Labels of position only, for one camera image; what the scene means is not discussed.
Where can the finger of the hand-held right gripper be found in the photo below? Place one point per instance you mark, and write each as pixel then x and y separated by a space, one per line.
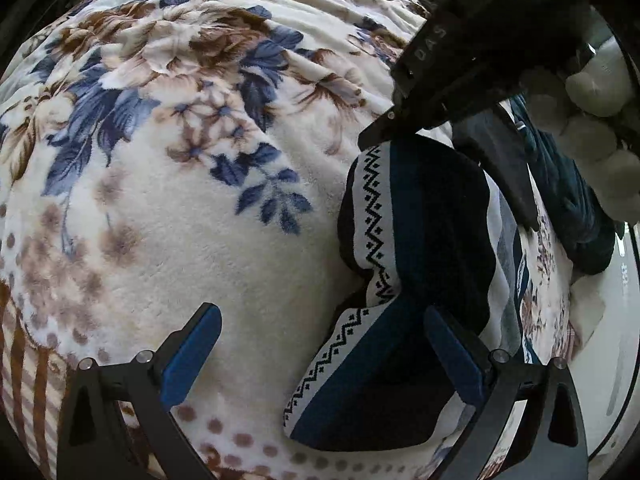
pixel 500 160
pixel 382 130

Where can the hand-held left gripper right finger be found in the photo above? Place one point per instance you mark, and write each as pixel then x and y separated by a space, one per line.
pixel 455 355

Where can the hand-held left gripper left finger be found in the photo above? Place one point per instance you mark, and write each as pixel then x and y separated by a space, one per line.
pixel 192 355

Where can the striped navy teal white sweater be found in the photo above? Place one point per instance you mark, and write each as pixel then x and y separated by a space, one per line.
pixel 435 220

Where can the person's right hand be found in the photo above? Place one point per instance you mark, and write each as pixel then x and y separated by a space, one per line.
pixel 595 125

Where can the dark teal cloth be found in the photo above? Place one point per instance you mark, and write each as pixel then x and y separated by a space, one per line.
pixel 570 205

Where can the white furniture edge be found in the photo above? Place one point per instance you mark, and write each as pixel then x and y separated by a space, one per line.
pixel 622 335

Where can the floral plush blanket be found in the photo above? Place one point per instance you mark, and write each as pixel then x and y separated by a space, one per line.
pixel 175 185

